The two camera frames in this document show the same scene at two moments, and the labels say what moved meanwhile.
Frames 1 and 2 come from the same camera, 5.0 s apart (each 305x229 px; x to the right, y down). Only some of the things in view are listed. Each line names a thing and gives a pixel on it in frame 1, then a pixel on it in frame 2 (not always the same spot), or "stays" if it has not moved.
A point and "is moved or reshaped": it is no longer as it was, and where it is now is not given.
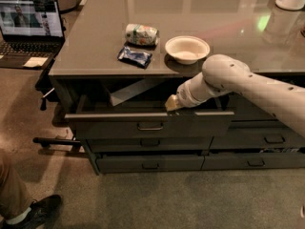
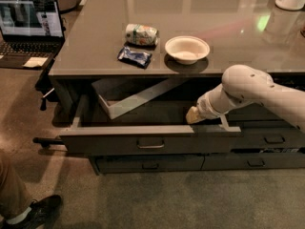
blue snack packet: [139, 59] stays
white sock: [19, 218] stays
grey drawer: [172, 124] is moved or reshaped
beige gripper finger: [172, 103] → [193, 115]
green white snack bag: [139, 34] stays
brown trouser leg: [14, 195] stays
